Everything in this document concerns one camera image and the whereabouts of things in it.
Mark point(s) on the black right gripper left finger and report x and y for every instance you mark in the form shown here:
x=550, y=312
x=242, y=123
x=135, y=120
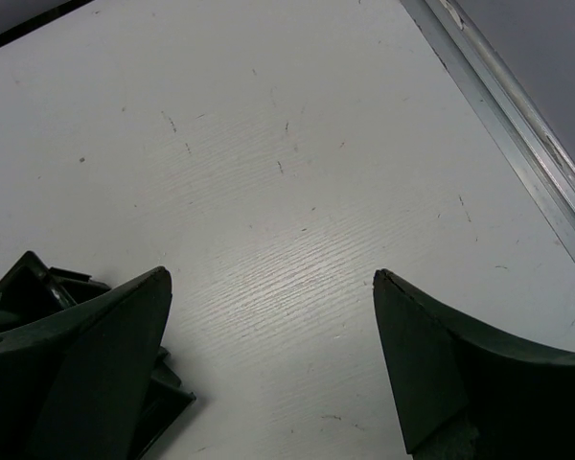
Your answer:
x=73, y=384

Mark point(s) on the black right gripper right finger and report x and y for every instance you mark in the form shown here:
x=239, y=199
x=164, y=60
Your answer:
x=464, y=389

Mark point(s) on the black three-compartment tray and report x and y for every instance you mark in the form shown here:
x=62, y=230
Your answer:
x=31, y=291

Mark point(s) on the aluminium right side rail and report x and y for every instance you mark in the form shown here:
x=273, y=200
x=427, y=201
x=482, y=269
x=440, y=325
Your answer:
x=514, y=61

